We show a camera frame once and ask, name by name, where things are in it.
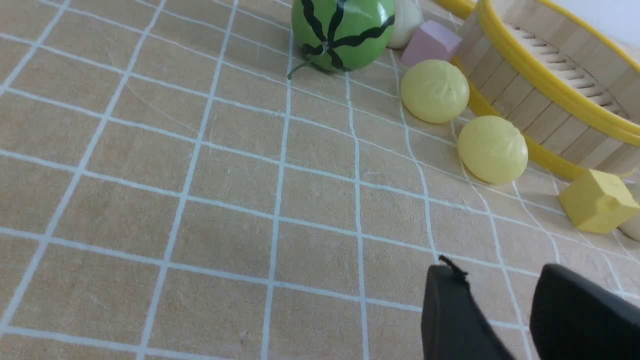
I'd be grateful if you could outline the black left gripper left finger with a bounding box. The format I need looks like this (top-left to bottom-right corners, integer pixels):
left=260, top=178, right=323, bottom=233
left=421, top=255, right=515, bottom=360

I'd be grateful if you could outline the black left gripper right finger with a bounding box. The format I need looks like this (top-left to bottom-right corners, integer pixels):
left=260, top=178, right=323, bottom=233
left=529, top=263, right=640, bottom=360

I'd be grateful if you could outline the white bun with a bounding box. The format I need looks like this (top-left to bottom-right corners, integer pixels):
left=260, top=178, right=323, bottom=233
left=386, top=0, right=425, bottom=50
left=618, top=213, right=640, bottom=242

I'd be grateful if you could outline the yellow bun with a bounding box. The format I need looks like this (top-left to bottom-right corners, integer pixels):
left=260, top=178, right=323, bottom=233
left=457, top=115, right=529, bottom=185
left=400, top=59, right=470, bottom=125

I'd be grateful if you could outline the bamboo steamer tray yellow rim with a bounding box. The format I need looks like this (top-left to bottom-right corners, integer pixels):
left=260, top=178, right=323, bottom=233
left=438, top=0, right=639, bottom=180

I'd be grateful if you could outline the yellow foam cube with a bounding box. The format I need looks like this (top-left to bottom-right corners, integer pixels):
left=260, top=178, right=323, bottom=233
left=558, top=170, right=640, bottom=234

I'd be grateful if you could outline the pink foam cube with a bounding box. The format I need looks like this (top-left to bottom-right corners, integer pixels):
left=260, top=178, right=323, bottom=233
left=400, top=20, right=462, bottom=68

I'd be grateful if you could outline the checkered beige tablecloth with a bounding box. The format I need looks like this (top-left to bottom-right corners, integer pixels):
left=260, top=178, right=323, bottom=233
left=0, top=0, right=639, bottom=360

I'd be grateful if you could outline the green toy watermelon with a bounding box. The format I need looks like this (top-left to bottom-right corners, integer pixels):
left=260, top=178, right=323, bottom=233
left=286, top=0, right=396, bottom=80

